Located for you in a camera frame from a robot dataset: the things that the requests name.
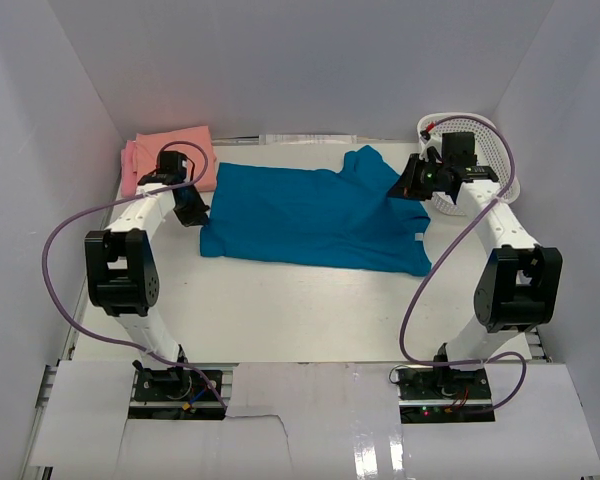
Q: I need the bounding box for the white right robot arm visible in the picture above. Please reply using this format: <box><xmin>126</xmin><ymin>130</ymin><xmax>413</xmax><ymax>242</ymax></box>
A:
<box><xmin>387</xmin><ymin>131</ymin><xmax>563</xmax><ymax>399</ymax></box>

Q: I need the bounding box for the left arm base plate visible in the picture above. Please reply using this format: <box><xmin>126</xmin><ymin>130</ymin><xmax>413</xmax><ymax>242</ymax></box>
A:
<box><xmin>128</xmin><ymin>367</ymin><xmax>225</xmax><ymax>421</ymax></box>

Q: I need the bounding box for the folded pink t shirt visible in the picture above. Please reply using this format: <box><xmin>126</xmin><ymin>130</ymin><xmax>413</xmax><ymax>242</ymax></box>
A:
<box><xmin>120</xmin><ymin>140</ymin><xmax>137</xmax><ymax>198</ymax></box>

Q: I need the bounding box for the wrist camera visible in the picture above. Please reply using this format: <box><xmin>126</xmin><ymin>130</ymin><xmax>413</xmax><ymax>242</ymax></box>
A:
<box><xmin>168</xmin><ymin>151</ymin><xmax>189</xmax><ymax>177</ymax></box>
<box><xmin>419</xmin><ymin>122</ymin><xmax>442</xmax><ymax>158</ymax></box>

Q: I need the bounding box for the folded salmon t shirt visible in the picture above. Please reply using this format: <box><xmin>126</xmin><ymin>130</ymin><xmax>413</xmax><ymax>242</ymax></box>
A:
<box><xmin>132</xmin><ymin>124</ymin><xmax>219</xmax><ymax>198</ymax></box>

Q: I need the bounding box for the blue t shirt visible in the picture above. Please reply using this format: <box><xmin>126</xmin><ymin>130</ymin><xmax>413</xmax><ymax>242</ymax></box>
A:
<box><xmin>200</xmin><ymin>146</ymin><xmax>431</xmax><ymax>277</ymax></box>

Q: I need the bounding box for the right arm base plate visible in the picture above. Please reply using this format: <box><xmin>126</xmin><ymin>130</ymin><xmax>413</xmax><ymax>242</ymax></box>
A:
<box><xmin>388</xmin><ymin>365</ymin><xmax>495</xmax><ymax>425</ymax></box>

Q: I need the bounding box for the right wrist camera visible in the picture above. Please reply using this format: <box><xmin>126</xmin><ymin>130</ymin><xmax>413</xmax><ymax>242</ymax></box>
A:
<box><xmin>419</xmin><ymin>122</ymin><xmax>442</xmax><ymax>158</ymax></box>

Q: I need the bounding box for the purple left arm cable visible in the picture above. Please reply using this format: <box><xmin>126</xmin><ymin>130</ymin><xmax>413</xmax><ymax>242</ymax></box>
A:
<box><xmin>41</xmin><ymin>141</ymin><xmax>229</xmax><ymax>411</ymax></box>

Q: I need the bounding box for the white perforated plastic basket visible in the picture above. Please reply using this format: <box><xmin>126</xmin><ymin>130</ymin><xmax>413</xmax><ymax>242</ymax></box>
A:
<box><xmin>416</xmin><ymin>112</ymin><xmax>520</xmax><ymax>216</ymax></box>

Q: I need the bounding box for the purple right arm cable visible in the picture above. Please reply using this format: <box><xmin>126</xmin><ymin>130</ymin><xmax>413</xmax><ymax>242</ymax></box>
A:
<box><xmin>398</xmin><ymin>115</ymin><xmax>527</xmax><ymax>413</ymax></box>

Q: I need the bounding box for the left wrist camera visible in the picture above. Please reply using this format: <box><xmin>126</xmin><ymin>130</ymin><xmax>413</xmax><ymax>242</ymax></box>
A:
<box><xmin>168</xmin><ymin>151</ymin><xmax>189</xmax><ymax>177</ymax></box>

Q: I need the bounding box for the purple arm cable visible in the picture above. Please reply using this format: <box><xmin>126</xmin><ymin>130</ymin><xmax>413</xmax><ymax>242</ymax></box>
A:
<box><xmin>41</xmin><ymin>141</ymin><xmax>229</xmax><ymax>411</ymax></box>
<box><xmin>398</xmin><ymin>115</ymin><xmax>527</xmax><ymax>413</ymax></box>

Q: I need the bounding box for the white paper sheet at back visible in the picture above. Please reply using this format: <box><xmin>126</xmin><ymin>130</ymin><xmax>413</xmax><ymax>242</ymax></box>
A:
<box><xmin>258</xmin><ymin>134</ymin><xmax>357</xmax><ymax>145</ymax></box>

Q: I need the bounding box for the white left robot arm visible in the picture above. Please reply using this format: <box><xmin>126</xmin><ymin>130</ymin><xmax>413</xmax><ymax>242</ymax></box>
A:
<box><xmin>84</xmin><ymin>151</ymin><xmax>209</xmax><ymax>399</ymax></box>

